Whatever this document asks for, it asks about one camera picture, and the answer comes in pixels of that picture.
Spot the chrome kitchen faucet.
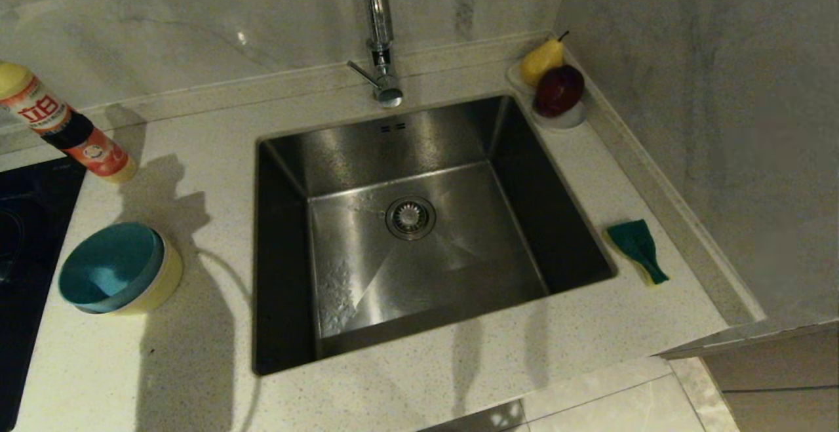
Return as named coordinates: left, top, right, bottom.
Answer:
left=347, top=0, right=404, bottom=108

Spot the green and yellow sponge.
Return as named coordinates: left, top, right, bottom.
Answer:
left=606, top=219, right=671, bottom=286

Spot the yellow plastic bowl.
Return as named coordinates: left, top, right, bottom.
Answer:
left=98, top=227, right=184, bottom=317

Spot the blue plastic bowl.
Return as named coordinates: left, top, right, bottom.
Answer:
left=58, top=222, right=166, bottom=315

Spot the dish soap bottle orange label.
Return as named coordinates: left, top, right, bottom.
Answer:
left=0, top=60, right=139, bottom=184

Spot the stainless steel sink basin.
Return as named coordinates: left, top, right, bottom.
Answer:
left=252, top=93, right=617, bottom=376

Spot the round metal drain strainer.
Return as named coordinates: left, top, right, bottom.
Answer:
left=385, top=196, right=437, bottom=241

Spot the small white dish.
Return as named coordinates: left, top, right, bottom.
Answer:
left=506, top=58, right=589, bottom=132

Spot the dark red apple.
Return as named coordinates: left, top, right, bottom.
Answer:
left=534, top=66, right=586, bottom=119

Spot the yellow pear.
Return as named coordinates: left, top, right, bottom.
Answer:
left=521, top=31, right=570, bottom=88

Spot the black glass cooktop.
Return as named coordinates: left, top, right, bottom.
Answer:
left=0, top=159, right=88, bottom=429

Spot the wood tone cabinet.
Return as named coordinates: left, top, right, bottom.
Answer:
left=701, top=330, right=839, bottom=432

